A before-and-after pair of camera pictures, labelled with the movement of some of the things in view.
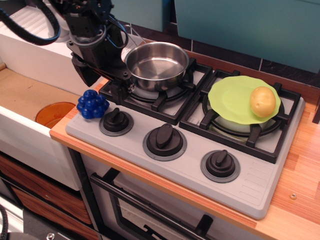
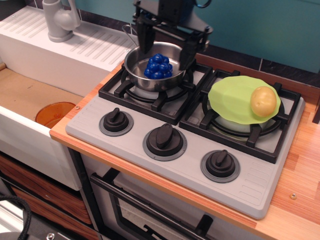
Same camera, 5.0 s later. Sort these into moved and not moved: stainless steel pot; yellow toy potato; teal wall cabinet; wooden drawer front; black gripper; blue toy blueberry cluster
Moved: blue toy blueberry cluster; black gripper
Not moved: yellow toy potato; wooden drawer front; stainless steel pot; teal wall cabinet
